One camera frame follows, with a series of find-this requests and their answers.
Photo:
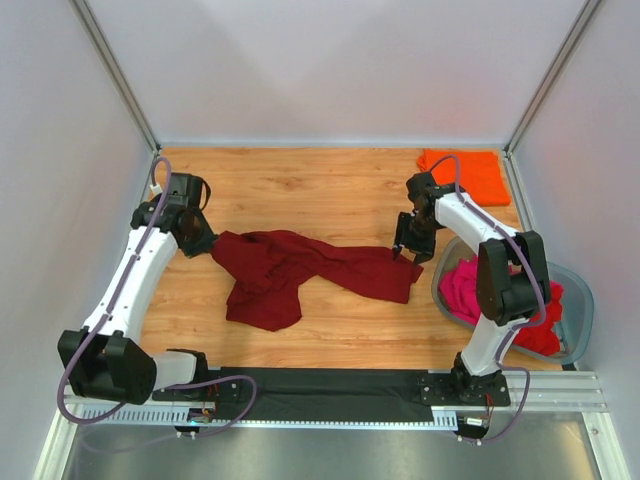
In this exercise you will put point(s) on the black cloth strip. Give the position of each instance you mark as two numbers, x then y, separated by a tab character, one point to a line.
334	395

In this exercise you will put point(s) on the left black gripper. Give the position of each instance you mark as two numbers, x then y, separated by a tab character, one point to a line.
198	242

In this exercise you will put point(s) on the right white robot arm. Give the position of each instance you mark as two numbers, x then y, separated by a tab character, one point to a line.
512	280

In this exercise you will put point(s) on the left aluminium frame post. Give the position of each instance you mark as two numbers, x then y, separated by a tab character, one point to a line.
98	39

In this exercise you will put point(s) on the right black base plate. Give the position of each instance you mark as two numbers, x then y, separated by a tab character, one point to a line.
443	389

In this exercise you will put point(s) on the pink t shirt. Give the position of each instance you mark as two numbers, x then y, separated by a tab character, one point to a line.
458	290

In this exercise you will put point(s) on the slotted cable duct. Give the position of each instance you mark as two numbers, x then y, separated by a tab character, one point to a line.
182	416

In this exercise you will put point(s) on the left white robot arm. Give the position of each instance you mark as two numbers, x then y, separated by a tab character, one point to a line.
103	359

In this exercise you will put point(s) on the dark red t shirt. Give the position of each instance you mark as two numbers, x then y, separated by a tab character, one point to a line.
268	267

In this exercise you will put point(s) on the aluminium front rail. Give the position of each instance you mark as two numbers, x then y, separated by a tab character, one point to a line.
541	391

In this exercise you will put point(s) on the clear plastic basket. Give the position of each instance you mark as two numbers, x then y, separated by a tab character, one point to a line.
573	330

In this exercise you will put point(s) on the folded orange t shirt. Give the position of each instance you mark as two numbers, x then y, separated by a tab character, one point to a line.
480	174

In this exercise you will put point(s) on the right aluminium frame post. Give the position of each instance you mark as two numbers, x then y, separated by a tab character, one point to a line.
577	30

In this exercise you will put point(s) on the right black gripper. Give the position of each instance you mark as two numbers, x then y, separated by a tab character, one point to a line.
411	238

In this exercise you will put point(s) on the aluminium frame post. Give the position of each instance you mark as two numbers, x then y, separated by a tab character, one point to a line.
98	39
577	30

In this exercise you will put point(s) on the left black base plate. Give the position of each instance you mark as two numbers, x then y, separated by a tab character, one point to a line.
210	386

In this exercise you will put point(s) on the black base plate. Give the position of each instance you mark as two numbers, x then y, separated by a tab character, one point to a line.
443	389
210	386

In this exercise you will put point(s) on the bright red t shirt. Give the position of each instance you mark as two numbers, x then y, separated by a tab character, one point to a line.
542	338

